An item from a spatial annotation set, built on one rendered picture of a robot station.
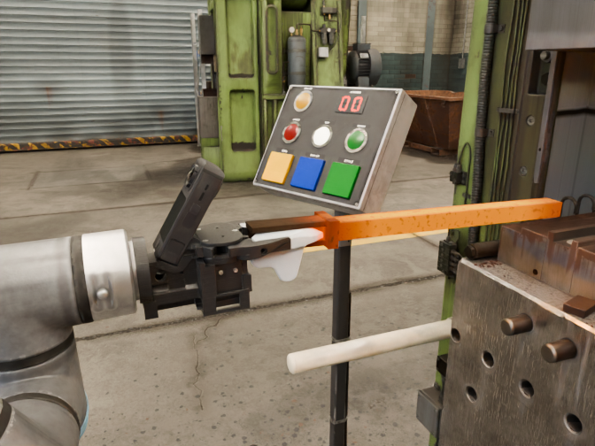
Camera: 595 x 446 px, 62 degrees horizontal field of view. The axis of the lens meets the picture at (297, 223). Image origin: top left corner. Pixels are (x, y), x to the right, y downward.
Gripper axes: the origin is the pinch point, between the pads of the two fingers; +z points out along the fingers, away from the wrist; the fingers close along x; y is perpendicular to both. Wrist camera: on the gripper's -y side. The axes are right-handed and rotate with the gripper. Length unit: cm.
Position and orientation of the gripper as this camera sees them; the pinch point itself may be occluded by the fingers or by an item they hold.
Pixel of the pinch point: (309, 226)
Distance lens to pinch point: 58.4
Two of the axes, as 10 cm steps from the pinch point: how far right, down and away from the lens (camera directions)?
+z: 9.3, -1.3, 3.4
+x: 3.6, 2.9, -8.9
